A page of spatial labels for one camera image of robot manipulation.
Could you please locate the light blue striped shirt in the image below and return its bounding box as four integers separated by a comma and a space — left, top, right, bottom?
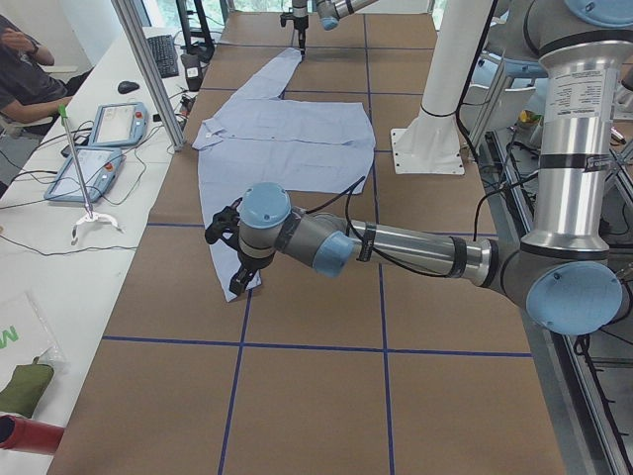
191, 47, 375, 303

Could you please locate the black keyboard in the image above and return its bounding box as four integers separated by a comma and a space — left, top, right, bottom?
146, 35, 179, 78

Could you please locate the black computer mouse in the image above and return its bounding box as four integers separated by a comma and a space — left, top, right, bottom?
117, 80, 139, 95

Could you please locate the red cylinder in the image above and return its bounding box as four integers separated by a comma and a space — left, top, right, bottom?
1, 415, 64, 455

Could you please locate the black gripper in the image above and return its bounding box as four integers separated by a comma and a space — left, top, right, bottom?
229, 248, 272, 295
280, 0, 309, 55

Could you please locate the upper teach pendant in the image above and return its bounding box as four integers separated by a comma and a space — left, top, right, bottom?
88, 102, 147, 147

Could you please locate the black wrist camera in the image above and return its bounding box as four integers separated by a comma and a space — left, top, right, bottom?
205, 198, 242, 250

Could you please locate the aluminium frame post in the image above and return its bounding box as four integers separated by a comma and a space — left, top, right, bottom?
111, 0, 185, 151

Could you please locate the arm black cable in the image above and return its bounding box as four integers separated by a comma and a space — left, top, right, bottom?
306, 177, 486, 279

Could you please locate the black labelled box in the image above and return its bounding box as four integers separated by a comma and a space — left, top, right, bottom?
180, 53, 204, 92

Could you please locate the seated person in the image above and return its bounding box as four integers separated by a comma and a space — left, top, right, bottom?
1, 16, 90, 124

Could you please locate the teach pendant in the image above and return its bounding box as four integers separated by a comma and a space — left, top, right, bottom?
88, 102, 147, 147
44, 146, 125, 203

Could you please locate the metal grabber stick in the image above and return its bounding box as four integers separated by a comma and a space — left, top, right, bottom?
56, 103, 125, 246

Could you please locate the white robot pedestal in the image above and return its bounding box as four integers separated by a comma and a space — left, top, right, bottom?
391, 0, 495, 176

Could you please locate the lower teach pendant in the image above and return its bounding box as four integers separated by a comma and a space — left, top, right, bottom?
44, 146, 125, 203

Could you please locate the green pouch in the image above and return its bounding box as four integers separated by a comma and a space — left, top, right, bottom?
1, 363, 54, 419

